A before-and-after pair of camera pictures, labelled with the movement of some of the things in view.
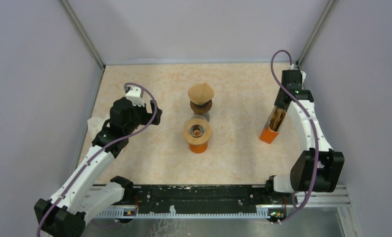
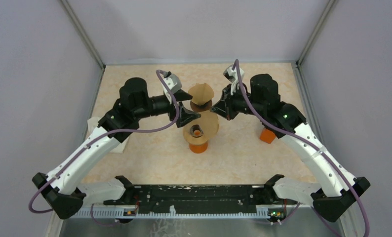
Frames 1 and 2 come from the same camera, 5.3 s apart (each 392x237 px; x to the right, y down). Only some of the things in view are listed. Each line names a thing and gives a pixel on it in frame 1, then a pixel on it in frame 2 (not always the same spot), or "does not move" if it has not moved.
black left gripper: [147, 116] to [185, 116]
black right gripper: [277, 101] to [224, 107]
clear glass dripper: [196, 130] does not move
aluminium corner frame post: [330, 6] does not move
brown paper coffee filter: [200, 94] does not move
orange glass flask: [198, 148] does not move
